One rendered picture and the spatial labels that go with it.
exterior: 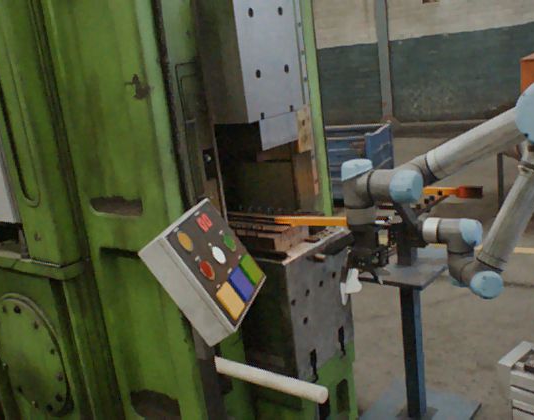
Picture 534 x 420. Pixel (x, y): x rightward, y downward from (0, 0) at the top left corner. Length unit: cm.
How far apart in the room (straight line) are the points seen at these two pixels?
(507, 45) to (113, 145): 789
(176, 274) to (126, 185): 66
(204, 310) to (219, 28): 88
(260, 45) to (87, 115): 61
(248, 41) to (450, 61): 786
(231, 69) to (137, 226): 56
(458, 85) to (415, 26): 109
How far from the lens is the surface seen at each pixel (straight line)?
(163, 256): 141
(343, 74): 1029
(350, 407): 251
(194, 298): 142
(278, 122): 199
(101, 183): 211
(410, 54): 982
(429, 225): 180
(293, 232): 208
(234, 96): 189
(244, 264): 163
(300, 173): 234
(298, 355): 210
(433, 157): 150
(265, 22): 197
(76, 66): 209
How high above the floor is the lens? 158
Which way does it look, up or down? 15 degrees down
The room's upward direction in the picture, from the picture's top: 7 degrees counter-clockwise
